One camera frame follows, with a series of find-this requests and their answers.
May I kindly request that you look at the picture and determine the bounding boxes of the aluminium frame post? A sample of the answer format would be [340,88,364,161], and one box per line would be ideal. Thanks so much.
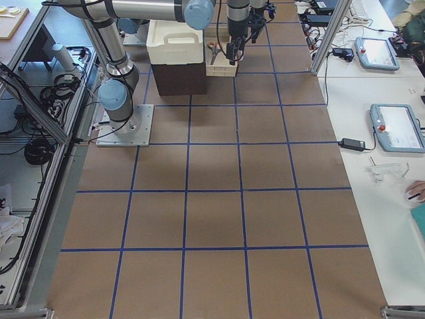
[310,0,351,76]

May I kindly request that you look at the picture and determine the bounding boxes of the white crumpled cloth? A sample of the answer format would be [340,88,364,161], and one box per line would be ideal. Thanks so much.
[0,184,26,257]

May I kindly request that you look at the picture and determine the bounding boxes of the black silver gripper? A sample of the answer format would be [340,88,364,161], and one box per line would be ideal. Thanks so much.
[226,0,250,65]

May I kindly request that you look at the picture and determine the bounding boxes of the grey orange scissors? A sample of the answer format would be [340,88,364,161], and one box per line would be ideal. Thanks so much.
[208,42,220,65]

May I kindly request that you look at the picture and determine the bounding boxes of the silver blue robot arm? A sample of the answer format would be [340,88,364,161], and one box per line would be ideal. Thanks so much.
[42,1,253,134]

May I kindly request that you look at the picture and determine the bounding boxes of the lower blue teach pendant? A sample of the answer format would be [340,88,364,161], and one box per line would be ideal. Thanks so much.
[369,104,424,154]

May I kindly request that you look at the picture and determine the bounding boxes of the dark brown wooden cabinet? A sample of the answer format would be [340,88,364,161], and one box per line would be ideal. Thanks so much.
[151,62,207,96]

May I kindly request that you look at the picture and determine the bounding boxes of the upper blue teach pendant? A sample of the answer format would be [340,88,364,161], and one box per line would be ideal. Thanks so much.
[355,37,400,71]

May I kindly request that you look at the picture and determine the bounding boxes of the clear acrylic part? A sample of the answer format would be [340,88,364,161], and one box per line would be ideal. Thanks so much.
[365,156,410,184]

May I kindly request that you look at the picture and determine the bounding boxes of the light wooden drawer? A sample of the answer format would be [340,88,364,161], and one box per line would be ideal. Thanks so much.
[205,37,238,77]

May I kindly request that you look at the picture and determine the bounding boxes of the white plastic storage box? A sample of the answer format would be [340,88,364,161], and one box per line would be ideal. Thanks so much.
[146,20,204,65]

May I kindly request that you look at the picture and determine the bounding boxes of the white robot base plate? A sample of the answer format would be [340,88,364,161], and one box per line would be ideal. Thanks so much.
[95,104,154,147]

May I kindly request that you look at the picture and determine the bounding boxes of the black power adapter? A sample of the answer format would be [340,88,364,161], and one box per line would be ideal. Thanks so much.
[338,138,366,152]

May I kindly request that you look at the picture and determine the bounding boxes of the person hand with pen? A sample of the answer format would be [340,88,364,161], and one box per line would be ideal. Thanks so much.
[406,180,425,203]

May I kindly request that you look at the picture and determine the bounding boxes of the blue teach pendant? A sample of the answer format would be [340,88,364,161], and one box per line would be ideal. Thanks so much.
[355,37,400,71]
[369,104,424,154]

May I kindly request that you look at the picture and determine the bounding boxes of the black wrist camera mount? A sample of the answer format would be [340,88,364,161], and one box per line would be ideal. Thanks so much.
[246,0,276,44]

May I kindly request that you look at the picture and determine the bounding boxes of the wooden board with items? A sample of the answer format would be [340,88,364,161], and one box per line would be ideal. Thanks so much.
[1,6,29,40]

